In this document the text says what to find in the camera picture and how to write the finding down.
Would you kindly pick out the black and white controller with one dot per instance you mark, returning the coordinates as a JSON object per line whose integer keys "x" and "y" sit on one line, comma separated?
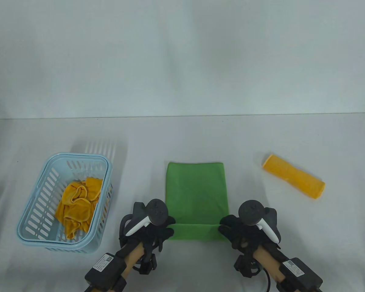
{"x": 251, "y": 213}
{"x": 158, "y": 211}

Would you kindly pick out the person's right hand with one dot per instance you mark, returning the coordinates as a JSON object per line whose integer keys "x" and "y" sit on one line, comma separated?
{"x": 234, "y": 231}

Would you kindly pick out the black sensor box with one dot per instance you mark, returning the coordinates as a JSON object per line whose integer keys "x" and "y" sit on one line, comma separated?
{"x": 301, "y": 272}
{"x": 105, "y": 270}

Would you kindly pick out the person's left hand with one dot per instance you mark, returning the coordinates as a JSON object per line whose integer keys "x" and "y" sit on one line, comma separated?
{"x": 161, "y": 234}

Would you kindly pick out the orange cloth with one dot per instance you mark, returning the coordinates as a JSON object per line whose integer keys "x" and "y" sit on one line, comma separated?
{"x": 76, "y": 203}

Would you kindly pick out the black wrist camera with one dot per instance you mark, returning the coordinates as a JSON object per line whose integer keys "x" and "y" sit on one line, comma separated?
{"x": 147, "y": 264}
{"x": 246, "y": 266}

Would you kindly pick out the green towel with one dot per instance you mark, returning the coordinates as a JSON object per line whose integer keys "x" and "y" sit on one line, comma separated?
{"x": 196, "y": 191}

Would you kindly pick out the yellow square towel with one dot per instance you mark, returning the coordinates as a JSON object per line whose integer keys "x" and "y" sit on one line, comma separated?
{"x": 295, "y": 176}

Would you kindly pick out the light blue plastic basket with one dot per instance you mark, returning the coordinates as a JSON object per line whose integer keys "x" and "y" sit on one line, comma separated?
{"x": 33, "y": 210}

